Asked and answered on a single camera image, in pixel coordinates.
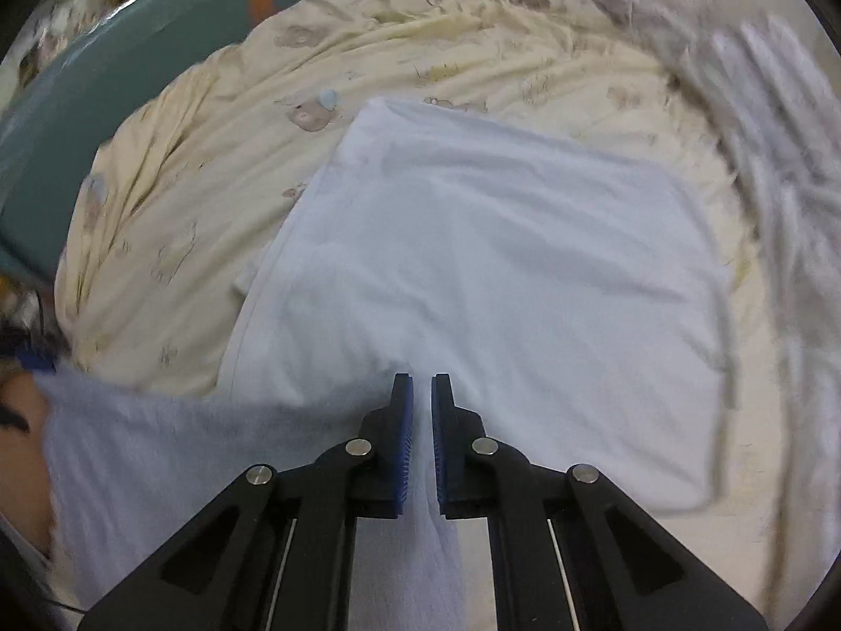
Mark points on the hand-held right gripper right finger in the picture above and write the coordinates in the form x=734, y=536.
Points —
x=439, y=460

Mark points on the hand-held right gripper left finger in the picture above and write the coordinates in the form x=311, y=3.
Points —
x=404, y=453

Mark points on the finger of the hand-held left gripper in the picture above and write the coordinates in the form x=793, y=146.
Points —
x=38, y=361

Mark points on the grey heathered top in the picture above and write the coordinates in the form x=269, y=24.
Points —
x=164, y=447

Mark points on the white cartoon print T-shirt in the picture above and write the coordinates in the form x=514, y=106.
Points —
x=493, y=276

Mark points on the teal upholstered furniture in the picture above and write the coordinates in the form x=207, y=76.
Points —
x=98, y=112

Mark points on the cream bear print blanket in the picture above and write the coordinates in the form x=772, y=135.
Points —
x=230, y=144

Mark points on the grey white crumpled duvet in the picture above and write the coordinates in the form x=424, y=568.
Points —
x=775, y=144

